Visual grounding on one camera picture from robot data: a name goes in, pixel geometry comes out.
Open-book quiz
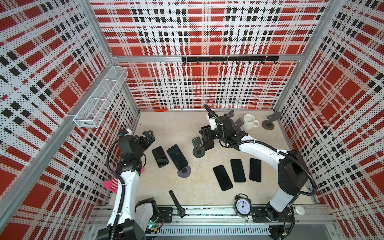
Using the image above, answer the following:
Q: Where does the purple phone stand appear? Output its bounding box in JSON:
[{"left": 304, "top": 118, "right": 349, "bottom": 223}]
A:
[{"left": 227, "top": 110, "right": 235, "bottom": 118}]

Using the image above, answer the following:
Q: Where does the white wire mesh basket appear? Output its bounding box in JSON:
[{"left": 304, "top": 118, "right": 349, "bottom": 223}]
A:
[{"left": 74, "top": 66, "right": 128, "bottom": 129}]

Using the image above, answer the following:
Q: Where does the black alarm clock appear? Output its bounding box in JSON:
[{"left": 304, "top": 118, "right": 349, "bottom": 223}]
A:
[{"left": 234, "top": 194, "right": 252, "bottom": 218}]

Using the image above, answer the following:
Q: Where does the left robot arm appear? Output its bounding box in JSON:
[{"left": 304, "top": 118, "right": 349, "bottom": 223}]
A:
[{"left": 96, "top": 129, "right": 159, "bottom": 240}]

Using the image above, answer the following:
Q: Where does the white ceramic mug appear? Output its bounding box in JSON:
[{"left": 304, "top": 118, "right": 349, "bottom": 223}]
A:
[{"left": 242, "top": 114, "right": 260, "bottom": 130}]

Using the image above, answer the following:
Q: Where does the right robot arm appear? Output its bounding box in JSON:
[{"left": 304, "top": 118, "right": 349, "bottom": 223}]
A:
[{"left": 199, "top": 112, "right": 317, "bottom": 222}]

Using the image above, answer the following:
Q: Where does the purple phone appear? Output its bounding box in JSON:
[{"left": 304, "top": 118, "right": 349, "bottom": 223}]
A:
[{"left": 152, "top": 147, "right": 169, "bottom": 168}]

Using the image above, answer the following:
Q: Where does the black wrist watch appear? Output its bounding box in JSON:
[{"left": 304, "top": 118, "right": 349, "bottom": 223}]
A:
[{"left": 169, "top": 190, "right": 186, "bottom": 218}]

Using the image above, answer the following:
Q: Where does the pink white plush toy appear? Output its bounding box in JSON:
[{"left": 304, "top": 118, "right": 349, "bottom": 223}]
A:
[{"left": 104, "top": 169, "right": 144, "bottom": 194}]

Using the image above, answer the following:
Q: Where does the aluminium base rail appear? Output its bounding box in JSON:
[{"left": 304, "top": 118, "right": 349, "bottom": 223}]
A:
[{"left": 86, "top": 204, "right": 335, "bottom": 238}]

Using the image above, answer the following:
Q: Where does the green phone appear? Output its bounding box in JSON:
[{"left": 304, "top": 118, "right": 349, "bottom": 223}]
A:
[{"left": 230, "top": 159, "right": 246, "bottom": 183}]

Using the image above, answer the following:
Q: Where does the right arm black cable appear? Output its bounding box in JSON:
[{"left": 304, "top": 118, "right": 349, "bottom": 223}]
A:
[{"left": 203, "top": 103, "right": 318, "bottom": 197}]

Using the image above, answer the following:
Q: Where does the black hook rail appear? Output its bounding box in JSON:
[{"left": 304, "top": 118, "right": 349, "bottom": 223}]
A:
[{"left": 181, "top": 56, "right": 280, "bottom": 64}]

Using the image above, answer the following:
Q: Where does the grey stand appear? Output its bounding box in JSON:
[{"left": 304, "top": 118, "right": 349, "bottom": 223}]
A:
[
  {"left": 178, "top": 166, "right": 192, "bottom": 178},
  {"left": 192, "top": 137, "right": 206, "bottom": 158}
]

